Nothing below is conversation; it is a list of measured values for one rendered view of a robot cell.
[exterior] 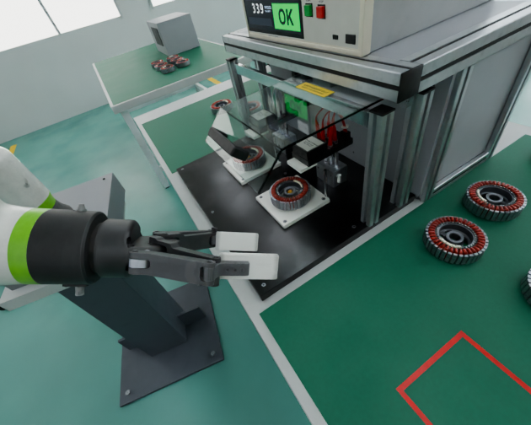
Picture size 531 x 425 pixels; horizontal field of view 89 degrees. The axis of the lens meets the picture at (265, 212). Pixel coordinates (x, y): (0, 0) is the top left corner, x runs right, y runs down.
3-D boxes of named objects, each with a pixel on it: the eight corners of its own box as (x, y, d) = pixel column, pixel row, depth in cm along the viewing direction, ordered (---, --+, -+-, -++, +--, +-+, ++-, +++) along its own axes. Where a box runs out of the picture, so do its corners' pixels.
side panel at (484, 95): (423, 202, 69) (463, 69, 47) (413, 196, 71) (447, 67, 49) (491, 157, 76) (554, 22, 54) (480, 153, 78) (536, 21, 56)
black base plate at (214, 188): (262, 301, 58) (260, 296, 57) (178, 174, 102) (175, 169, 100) (414, 201, 70) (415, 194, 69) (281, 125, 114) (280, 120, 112)
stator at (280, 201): (285, 218, 70) (283, 207, 67) (264, 196, 77) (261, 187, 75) (319, 198, 73) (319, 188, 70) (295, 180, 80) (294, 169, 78)
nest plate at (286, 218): (284, 228, 69) (283, 226, 68) (256, 200, 79) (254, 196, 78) (329, 201, 73) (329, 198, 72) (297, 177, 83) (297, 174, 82)
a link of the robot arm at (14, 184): (-6, 223, 76) (-79, 168, 62) (50, 190, 82) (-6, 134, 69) (2, 242, 68) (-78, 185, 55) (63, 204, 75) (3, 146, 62)
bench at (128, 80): (162, 193, 227) (110, 107, 175) (127, 125, 352) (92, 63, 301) (270, 140, 255) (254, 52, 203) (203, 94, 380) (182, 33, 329)
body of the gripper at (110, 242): (113, 266, 39) (179, 266, 41) (87, 288, 31) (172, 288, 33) (115, 214, 38) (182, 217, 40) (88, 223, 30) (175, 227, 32)
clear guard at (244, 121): (258, 195, 44) (249, 164, 40) (206, 142, 60) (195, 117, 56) (400, 117, 52) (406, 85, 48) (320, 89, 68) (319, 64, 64)
